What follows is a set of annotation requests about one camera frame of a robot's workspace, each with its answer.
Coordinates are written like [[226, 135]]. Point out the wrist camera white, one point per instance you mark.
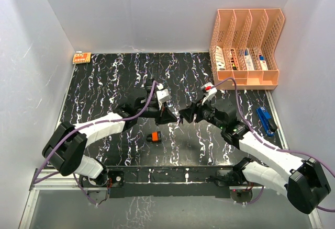
[[209, 92], [163, 95]]

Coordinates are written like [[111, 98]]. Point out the white blue tube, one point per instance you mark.
[[247, 64]]

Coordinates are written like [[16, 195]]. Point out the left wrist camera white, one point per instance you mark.
[[163, 95]]

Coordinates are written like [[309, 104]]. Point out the small orange card box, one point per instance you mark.
[[81, 58]]

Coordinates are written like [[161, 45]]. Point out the dark markers in organizer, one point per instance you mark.
[[233, 60]]

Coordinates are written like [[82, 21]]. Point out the blue black stapler tool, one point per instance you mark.
[[267, 121]]

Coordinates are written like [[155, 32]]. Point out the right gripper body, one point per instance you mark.
[[204, 111]]

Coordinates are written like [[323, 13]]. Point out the orange plastic file organizer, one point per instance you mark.
[[242, 48]]

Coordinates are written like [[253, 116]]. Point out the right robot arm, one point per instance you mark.
[[302, 181]]

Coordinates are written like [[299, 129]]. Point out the orange black padlock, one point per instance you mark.
[[154, 137]]

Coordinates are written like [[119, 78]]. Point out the black marble pattern mat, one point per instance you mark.
[[100, 86]]

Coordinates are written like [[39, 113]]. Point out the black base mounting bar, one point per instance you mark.
[[175, 181]]

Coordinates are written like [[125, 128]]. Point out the white box in organizer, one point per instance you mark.
[[219, 59]]

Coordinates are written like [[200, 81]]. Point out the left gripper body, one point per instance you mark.
[[151, 111]]

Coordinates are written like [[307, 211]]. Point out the blue red white box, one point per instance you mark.
[[263, 62]]

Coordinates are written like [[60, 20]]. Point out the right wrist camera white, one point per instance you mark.
[[209, 92]]

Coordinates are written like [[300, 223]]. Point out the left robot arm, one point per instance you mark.
[[65, 149]]

